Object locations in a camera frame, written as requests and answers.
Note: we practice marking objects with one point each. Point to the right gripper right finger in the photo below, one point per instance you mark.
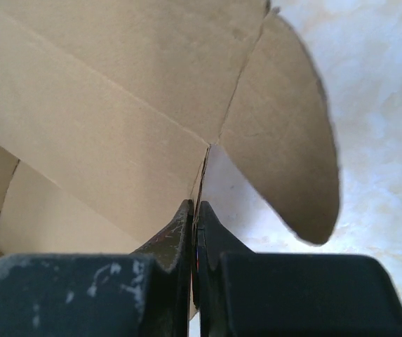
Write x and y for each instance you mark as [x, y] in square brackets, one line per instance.
[243, 293]

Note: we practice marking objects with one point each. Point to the brown cardboard box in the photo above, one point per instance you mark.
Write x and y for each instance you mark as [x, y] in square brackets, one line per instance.
[110, 109]

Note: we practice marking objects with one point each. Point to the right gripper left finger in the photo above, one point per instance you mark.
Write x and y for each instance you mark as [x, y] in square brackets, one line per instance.
[144, 293]

